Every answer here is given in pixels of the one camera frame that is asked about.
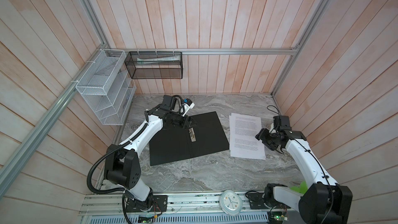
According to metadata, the black mesh wall basket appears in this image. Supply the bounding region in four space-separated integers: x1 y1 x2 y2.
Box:
124 51 183 79

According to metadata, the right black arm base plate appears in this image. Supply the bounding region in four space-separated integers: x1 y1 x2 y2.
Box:
245 190 271 210

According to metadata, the metal folder clip bar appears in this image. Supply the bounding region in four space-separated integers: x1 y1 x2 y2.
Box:
189 128 197 142

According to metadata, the white printed paper stack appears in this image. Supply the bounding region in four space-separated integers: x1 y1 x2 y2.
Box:
230 113 266 160

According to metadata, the white wire mesh shelf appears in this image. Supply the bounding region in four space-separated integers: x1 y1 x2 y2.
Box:
76 49 136 125

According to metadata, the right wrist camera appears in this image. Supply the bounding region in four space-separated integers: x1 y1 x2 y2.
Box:
271 115 292 133

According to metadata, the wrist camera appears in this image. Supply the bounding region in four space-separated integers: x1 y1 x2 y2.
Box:
271 115 292 133
182 99 195 116

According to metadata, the black corrugated cable conduit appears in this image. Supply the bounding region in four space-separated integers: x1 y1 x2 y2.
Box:
86 121 148 224

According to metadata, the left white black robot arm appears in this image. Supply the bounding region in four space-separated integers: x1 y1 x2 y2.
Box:
104 95 196 202

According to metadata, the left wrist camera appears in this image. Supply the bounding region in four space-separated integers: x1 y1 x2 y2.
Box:
182 99 195 116

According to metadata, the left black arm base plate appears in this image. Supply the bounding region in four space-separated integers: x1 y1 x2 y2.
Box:
125 195 168 213

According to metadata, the aluminium front rail frame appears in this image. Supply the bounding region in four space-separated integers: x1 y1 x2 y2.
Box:
78 191 303 224

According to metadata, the blue black file folder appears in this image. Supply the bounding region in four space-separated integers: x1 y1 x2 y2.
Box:
149 112 229 166

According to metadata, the white round clock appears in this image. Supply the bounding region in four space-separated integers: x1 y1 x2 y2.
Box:
219 190 243 216

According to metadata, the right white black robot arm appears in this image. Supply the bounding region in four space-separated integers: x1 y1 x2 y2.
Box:
256 128 353 224

